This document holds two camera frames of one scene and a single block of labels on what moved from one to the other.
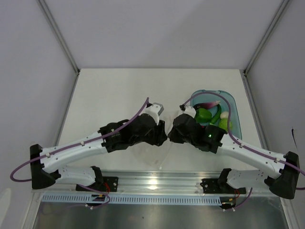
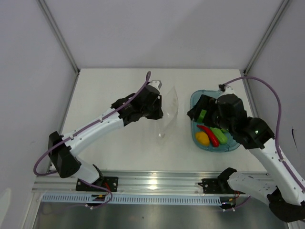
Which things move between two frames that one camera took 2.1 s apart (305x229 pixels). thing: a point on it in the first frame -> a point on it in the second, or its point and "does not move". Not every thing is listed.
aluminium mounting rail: (166, 182) does not move
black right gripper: (173, 137) -> (206, 102)
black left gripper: (159, 135) -> (159, 113)
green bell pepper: (203, 115) does not move
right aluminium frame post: (280, 9) does not move
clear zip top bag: (156, 155) -> (164, 127)
